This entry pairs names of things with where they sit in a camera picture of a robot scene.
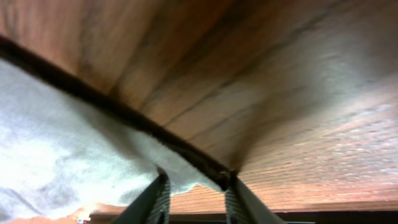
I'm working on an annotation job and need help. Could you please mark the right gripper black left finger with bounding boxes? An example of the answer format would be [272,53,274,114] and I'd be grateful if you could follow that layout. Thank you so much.
[111,169,170,224]

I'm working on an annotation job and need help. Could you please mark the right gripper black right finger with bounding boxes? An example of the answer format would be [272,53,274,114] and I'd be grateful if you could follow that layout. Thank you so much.
[224,173,286,224]

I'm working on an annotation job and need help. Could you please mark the grey shorts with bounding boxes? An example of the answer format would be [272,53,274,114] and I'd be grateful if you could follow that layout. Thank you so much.
[1,38,230,223]

